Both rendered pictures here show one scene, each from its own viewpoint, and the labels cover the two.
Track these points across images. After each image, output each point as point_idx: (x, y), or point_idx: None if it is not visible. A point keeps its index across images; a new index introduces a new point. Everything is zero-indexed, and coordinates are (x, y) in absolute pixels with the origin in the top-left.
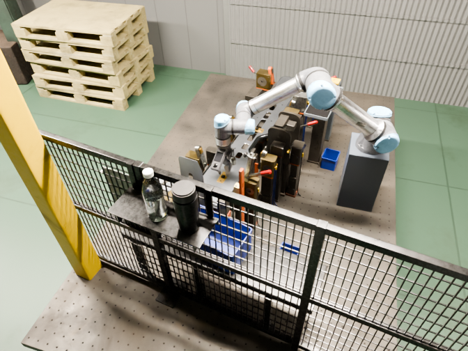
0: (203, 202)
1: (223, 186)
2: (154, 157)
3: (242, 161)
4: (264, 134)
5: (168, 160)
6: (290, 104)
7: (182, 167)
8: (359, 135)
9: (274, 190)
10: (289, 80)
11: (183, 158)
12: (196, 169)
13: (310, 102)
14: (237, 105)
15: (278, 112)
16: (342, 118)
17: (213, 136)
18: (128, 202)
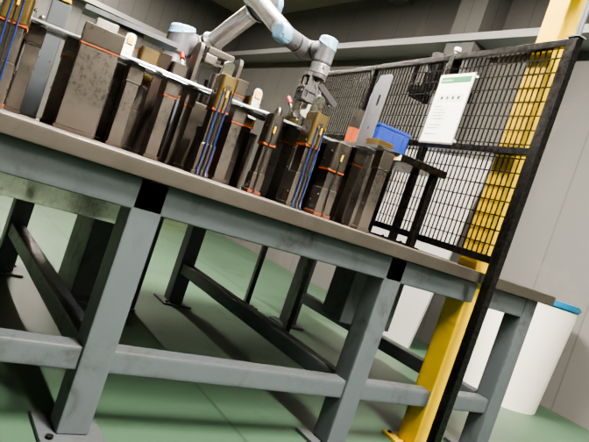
0: (360, 132)
1: None
2: (292, 209)
3: (263, 116)
4: (195, 89)
5: (273, 202)
6: (133, 41)
7: (386, 89)
8: (177, 60)
9: None
10: None
11: (389, 76)
12: (379, 87)
13: (280, 12)
14: (288, 28)
15: (129, 61)
16: (244, 31)
17: (139, 156)
18: None
